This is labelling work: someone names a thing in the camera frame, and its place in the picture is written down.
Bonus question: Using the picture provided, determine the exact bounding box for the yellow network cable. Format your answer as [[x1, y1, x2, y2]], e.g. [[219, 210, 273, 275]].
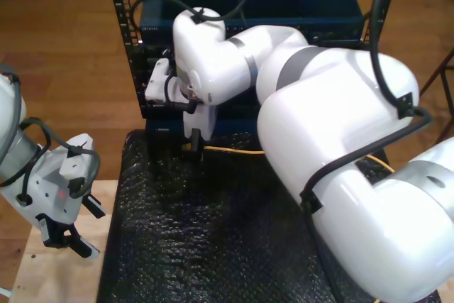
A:
[[181, 142, 394, 303]]

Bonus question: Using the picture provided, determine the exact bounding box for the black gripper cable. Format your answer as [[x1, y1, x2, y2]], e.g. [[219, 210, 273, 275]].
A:
[[16, 132, 52, 208], [163, 75, 198, 114]]

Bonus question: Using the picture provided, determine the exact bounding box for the black camera cable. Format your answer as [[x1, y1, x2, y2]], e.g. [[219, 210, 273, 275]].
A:
[[17, 116, 101, 198], [130, 0, 433, 303]]

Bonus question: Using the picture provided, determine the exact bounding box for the black bubble-wrap mat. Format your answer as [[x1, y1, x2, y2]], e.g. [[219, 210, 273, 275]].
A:
[[96, 128, 443, 303]]

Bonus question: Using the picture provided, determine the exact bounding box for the dark wooden chair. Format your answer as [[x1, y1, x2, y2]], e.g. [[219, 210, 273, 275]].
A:
[[418, 47, 454, 157]]

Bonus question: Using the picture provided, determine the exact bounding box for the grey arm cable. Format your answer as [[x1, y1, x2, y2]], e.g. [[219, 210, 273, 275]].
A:
[[0, 64, 22, 162]]

